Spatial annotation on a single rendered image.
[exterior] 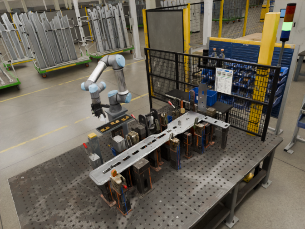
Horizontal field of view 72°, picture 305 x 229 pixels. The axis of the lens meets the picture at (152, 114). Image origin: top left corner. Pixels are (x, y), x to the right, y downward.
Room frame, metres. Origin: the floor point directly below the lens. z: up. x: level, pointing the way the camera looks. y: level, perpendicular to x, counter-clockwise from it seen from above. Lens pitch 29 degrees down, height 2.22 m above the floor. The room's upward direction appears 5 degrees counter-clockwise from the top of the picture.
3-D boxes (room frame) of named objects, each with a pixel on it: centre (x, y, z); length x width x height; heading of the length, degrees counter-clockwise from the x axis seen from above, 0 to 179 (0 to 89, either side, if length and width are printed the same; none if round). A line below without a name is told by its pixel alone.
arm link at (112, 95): (2.20, 0.41, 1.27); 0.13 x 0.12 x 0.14; 69
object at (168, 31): (4.44, -0.40, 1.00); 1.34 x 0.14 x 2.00; 37
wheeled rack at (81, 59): (8.21, 3.24, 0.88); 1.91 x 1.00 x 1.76; 124
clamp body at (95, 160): (1.43, 0.53, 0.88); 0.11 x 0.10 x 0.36; 41
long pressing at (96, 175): (1.67, -0.01, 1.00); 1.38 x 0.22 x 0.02; 131
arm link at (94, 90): (1.69, 0.48, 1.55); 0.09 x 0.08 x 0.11; 159
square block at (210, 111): (2.08, -0.67, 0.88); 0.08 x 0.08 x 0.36; 41
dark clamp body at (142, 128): (1.82, 0.13, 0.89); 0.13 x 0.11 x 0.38; 41
